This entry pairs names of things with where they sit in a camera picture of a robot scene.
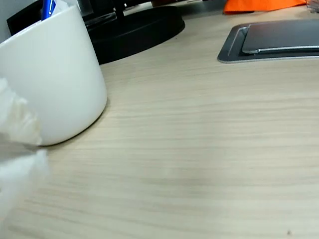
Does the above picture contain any dark cable box lid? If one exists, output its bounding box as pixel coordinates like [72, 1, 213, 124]
[240, 19, 319, 56]

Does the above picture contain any white mug with black handle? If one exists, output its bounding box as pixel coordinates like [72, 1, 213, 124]
[0, 4, 108, 146]

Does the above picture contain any silver desk cable box frame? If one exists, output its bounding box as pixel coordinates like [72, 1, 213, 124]
[217, 19, 319, 64]

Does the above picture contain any blue pen with metal clip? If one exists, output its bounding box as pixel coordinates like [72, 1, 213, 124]
[41, 0, 57, 21]

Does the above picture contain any black flat panel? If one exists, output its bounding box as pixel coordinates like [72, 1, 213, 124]
[6, 1, 45, 37]

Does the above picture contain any orange fabric item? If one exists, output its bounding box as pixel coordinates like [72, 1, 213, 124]
[222, 0, 308, 15]

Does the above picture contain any black round monitor stand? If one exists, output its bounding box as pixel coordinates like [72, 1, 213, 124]
[79, 0, 186, 65]

